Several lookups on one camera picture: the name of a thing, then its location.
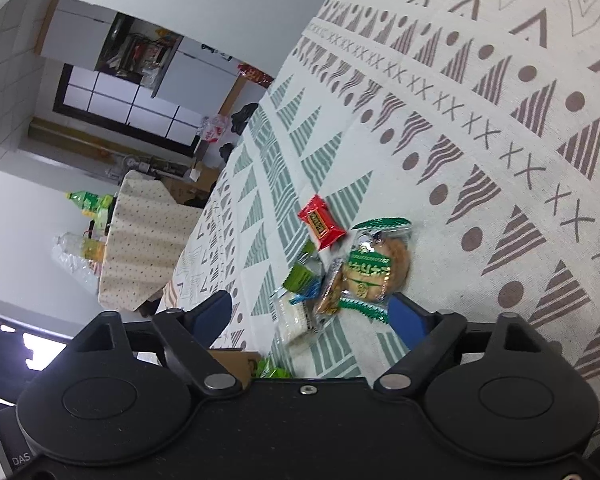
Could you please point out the green-edged round cracker packet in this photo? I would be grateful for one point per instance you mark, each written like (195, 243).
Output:
(375, 265)

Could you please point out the bright green snack packet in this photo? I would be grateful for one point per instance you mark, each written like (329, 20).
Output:
(272, 372)

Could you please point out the pink and white plastic bag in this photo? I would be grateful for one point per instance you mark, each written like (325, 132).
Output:
(214, 129)

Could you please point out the clear brown nut bar packet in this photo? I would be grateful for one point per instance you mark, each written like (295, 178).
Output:
(330, 295)

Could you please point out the black slipper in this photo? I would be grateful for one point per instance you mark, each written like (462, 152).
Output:
(244, 117)
(227, 151)

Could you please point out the white kitchen cabinet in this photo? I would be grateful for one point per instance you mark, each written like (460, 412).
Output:
(200, 80)

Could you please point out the round table with dotted cloth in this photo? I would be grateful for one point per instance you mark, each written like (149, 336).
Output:
(140, 240)

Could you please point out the red snack packet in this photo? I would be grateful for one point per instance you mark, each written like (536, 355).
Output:
(321, 222)

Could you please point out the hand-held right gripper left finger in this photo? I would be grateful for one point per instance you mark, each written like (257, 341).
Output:
(212, 317)

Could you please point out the teal snack packet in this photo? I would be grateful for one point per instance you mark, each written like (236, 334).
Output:
(300, 275)

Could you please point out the black-framed sliding door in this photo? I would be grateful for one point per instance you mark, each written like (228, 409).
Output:
(115, 100)

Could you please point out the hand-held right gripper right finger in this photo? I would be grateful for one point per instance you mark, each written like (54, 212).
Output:
(410, 320)

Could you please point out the white snack packet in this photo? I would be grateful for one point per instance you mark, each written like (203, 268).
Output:
(295, 320)

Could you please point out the clear bottle with yellow liquid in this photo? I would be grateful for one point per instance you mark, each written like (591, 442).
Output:
(80, 246)

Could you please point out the small cardboard box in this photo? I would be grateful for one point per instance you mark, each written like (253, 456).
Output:
(200, 180)

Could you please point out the brown cardboard box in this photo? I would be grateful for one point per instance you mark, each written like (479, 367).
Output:
(230, 362)

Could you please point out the green soda bottle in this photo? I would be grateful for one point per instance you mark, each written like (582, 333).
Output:
(87, 200)

